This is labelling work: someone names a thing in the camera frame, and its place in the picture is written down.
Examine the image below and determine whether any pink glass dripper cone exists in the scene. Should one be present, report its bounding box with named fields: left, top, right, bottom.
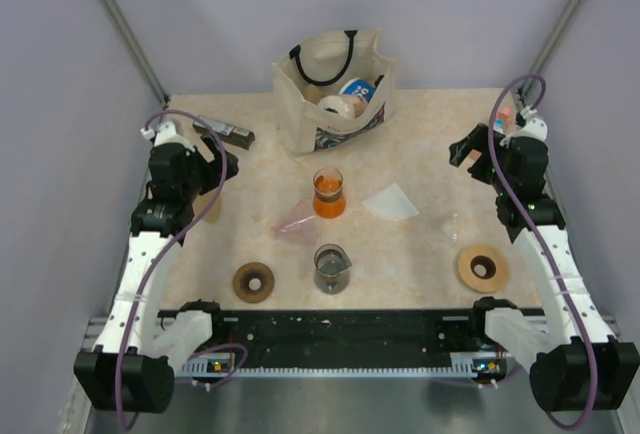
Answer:
left=272, top=201, right=319, bottom=245

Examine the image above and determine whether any white paper coffee filter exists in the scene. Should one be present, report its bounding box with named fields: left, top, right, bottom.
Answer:
left=362, top=183, right=420, bottom=220

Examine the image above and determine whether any dark wooden dripper ring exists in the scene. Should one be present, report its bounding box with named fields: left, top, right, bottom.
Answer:
left=232, top=262, right=277, bottom=303

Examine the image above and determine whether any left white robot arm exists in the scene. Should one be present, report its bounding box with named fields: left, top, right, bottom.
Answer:
left=73, top=121, right=238, bottom=414

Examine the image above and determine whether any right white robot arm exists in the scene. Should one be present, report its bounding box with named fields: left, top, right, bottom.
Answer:
left=449, top=118, right=639, bottom=412

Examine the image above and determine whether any brown paper coffee filter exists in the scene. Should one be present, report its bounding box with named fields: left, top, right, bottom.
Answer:
left=193, top=190, right=221, bottom=224

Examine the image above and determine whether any clear glass dripper cone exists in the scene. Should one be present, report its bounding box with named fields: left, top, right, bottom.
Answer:
left=440, top=212, right=460, bottom=243

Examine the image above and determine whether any black rectangular box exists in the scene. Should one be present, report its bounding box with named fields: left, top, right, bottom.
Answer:
left=192, top=115, right=255, bottom=150

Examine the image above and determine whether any pink liquid bottle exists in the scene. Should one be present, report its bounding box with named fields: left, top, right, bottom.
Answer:
left=493, top=106, right=514, bottom=136

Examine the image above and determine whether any orange glass carafe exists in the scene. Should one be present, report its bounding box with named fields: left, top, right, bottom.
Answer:
left=312, top=167, right=346, bottom=219

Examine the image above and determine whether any white tape roll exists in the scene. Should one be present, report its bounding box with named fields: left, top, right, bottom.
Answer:
left=318, top=95, right=368, bottom=119

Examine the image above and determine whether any blue white cup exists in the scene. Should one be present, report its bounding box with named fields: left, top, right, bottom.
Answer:
left=339, top=77, right=376, bottom=103

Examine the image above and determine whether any cream canvas tote bag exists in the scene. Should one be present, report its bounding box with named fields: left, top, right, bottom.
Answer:
left=272, top=30, right=396, bottom=156

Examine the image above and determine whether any grey glass carafe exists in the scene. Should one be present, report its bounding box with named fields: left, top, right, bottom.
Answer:
left=314, top=244, right=352, bottom=295

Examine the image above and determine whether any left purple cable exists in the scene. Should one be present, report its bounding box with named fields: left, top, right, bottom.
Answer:
left=114, top=108, right=249, bottom=430

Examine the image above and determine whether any light wooden dripper ring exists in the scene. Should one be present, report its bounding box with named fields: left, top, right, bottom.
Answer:
left=457, top=244, right=511, bottom=295

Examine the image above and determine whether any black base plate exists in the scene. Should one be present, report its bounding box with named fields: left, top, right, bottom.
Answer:
left=203, top=308, right=504, bottom=370

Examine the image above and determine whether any grey slotted cable duct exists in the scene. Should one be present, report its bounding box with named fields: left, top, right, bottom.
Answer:
left=179, top=352, right=509, bottom=379

